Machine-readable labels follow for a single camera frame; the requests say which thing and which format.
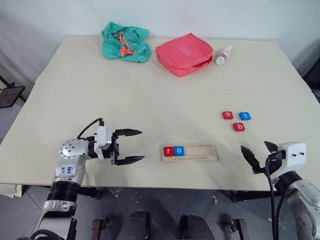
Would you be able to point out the wooden letter tray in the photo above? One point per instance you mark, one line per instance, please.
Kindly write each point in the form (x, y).
(197, 152)

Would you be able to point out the rusty brown table foot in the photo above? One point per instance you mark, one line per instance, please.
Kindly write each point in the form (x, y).
(235, 228)
(100, 228)

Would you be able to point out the black metal stand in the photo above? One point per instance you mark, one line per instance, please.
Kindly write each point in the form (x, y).
(10, 96)

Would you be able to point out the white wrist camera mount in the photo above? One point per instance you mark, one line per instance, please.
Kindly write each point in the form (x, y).
(295, 156)
(103, 142)

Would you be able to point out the red letter b block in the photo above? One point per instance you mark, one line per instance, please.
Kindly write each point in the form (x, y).
(239, 126)

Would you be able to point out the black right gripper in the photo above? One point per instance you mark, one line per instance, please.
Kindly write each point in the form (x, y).
(273, 163)

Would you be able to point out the blue letter o block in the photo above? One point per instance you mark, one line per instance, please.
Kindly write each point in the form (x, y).
(179, 150)

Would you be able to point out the red letter o block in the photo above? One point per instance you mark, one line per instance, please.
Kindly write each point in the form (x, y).
(228, 115)

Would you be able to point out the black table frame bar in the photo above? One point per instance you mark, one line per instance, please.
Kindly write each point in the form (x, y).
(91, 192)
(252, 196)

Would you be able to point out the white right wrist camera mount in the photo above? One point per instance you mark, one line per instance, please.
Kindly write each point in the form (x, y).
(295, 156)

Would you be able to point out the dark rounded shape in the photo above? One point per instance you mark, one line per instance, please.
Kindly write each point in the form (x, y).
(135, 226)

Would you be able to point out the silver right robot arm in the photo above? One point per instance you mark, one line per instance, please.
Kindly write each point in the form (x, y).
(303, 200)

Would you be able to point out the pink zippered pouch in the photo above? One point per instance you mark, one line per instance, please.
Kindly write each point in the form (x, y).
(183, 53)

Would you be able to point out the red letter r block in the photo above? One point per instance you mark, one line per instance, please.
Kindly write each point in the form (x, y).
(169, 151)

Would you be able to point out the small white pink bottle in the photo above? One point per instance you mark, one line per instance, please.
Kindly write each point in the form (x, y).
(223, 55)

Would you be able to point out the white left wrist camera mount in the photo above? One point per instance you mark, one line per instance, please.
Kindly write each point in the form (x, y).
(103, 142)

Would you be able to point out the blue letter t block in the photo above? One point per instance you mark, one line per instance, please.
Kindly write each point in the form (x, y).
(245, 115)

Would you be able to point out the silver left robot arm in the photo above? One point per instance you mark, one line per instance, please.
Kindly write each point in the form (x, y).
(70, 160)

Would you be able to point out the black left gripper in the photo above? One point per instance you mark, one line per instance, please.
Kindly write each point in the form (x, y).
(116, 147)

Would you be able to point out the white box under table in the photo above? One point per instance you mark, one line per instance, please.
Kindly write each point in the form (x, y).
(10, 190)

